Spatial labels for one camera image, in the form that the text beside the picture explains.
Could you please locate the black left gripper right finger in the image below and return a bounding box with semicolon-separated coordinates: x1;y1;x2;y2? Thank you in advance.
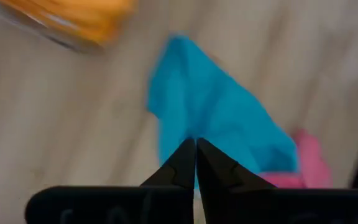
196;138;358;224

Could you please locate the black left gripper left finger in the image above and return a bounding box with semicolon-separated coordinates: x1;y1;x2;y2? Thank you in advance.
25;138;196;224

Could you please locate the pink microfiber towel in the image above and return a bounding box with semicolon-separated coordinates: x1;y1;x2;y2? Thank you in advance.
259;129;334;190

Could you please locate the blue microfiber towel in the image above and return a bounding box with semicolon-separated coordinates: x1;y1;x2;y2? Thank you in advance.
147;34;300;189

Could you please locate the orange microfiber towel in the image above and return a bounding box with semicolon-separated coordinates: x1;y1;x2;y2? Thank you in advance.
0;0;138;47

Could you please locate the clear plastic bin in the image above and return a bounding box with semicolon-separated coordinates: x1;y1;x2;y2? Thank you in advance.
0;0;105;54

